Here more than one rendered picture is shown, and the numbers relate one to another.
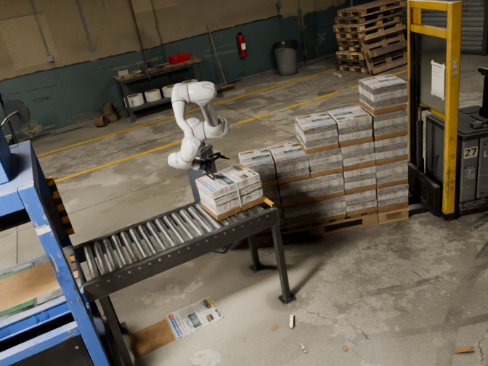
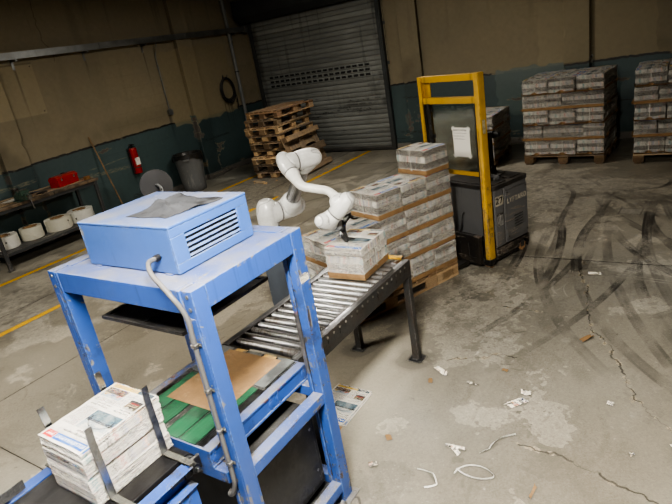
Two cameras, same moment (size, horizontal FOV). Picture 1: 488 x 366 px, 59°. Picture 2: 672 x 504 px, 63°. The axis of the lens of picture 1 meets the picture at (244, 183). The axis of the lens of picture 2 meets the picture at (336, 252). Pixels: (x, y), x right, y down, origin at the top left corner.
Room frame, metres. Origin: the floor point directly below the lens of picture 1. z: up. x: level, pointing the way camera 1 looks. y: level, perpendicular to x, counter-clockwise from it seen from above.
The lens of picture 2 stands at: (-0.14, 2.12, 2.29)
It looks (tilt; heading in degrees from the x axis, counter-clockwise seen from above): 21 degrees down; 328
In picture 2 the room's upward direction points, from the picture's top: 10 degrees counter-clockwise
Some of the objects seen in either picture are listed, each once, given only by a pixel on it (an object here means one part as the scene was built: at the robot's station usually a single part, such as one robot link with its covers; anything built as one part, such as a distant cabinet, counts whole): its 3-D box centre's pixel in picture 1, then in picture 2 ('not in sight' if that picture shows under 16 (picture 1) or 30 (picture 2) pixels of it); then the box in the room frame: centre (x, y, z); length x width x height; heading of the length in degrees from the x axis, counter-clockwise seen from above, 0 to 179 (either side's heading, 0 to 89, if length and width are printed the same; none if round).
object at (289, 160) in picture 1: (308, 188); (373, 261); (3.59, -0.58, 0.42); 1.17 x 0.39 x 0.83; 90
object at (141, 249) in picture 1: (139, 244); (301, 320); (2.54, 0.77, 0.77); 0.47 x 0.05 x 0.05; 22
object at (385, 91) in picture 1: (383, 150); (427, 213); (3.60, -1.31, 0.65); 0.39 x 0.30 x 1.29; 0
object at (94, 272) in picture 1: (91, 263); (268, 348); (2.42, 1.07, 0.77); 0.47 x 0.05 x 0.05; 22
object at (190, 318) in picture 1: (194, 316); (341, 402); (2.63, 0.56, 0.01); 0.37 x 0.28 x 0.01; 112
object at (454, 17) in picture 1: (450, 117); (483, 171); (3.28, -1.74, 0.97); 0.09 x 0.09 x 1.75; 0
